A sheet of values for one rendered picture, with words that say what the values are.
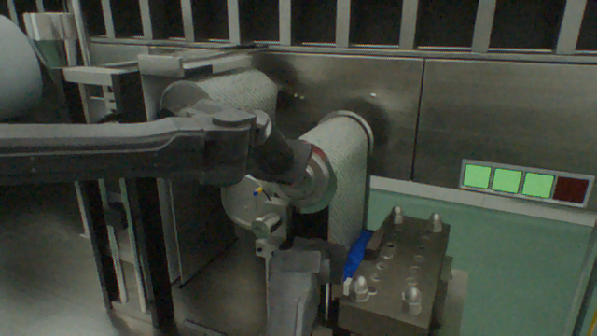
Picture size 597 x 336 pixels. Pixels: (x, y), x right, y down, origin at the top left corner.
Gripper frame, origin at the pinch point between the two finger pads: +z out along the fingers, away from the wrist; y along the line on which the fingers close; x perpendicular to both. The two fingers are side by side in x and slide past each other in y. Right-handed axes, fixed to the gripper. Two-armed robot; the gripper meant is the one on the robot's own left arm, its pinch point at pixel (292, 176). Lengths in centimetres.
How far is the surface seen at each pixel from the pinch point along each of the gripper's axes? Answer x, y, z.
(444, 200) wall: 85, 26, 282
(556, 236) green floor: 70, 105, 269
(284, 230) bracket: -8.4, -1.5, 7.7
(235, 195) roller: -3.7, -14.6, 9.4
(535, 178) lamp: 19, 42, 29
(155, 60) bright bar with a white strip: 14.4, -29.7, -9.6
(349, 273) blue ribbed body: -11.8, 10.0, 21.1
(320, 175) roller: 1.9, 4.2, 2.2
